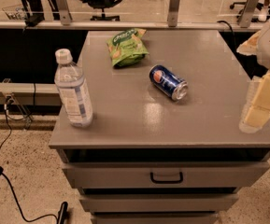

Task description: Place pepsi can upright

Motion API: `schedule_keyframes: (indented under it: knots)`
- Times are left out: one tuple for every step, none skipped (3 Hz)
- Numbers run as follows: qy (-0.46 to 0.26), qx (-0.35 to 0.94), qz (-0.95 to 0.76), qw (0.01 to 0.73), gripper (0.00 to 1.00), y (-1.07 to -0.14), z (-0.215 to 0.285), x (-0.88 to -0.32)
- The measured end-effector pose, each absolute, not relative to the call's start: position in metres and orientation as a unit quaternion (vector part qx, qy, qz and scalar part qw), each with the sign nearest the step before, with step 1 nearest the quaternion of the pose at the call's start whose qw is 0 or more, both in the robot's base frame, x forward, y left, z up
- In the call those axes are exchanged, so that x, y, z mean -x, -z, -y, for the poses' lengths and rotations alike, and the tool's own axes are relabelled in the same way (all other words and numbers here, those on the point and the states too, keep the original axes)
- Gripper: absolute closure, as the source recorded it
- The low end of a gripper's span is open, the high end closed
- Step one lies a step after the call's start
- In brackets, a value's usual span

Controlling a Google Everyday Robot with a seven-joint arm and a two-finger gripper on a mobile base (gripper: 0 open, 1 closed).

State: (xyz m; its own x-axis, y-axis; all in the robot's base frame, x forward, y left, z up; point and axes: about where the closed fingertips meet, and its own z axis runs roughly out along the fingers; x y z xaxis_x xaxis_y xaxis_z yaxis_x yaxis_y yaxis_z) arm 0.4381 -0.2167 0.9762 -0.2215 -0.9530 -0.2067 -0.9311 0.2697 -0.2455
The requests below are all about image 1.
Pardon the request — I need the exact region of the grey drawer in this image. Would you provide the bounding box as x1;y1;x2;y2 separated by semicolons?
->
62;161;269;189
80;193;238;213
91;213;218;224

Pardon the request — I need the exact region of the metal horizontal rail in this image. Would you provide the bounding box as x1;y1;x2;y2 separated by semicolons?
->
0;20;264;33

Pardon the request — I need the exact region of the right metal railing post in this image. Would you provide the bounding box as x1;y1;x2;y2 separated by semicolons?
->
237;0;259;28

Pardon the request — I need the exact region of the blue pepsi can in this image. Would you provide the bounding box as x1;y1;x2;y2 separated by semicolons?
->
149;64;188;101

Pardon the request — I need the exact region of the clear plastic water bottle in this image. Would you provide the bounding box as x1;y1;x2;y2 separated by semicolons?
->
54;49;93;127

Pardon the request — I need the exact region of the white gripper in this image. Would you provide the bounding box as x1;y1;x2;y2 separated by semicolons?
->
236;19;270;133

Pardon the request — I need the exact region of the green snack bag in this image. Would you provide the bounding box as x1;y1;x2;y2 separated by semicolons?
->
107;28;149;67

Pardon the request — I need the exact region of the grey drawer cabinet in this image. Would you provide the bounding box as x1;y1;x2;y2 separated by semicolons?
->
50;30;270;224

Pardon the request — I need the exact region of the black floor cable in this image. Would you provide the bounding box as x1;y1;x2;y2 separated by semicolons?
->
0;98;59;223

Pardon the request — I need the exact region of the middle metal railing post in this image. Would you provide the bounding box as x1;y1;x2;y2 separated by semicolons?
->
167;0;180;27

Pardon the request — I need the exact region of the black cable behind cabinet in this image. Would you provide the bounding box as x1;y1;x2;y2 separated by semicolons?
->
217;20;237;53

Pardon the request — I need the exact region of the left metal railing post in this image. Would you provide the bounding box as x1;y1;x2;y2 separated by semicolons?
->
56;0;72;25

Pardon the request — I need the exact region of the top grey drawer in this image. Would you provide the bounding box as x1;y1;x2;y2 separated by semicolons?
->
62;161;269;189

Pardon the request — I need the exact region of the bottom grey drawer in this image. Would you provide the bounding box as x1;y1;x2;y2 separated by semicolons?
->
91;213;218;224

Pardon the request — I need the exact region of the black drawer handle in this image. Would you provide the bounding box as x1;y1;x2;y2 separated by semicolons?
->
149;172;184;185

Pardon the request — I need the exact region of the metal railing post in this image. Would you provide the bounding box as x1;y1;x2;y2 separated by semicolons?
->
56;0;72;25
237;0;259;28
167;0;180;27

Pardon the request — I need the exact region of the middle grey drawer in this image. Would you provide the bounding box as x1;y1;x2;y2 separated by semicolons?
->
80;193;238;213

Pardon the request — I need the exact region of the black power adapter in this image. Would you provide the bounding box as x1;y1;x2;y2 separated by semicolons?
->
25;14;44;27

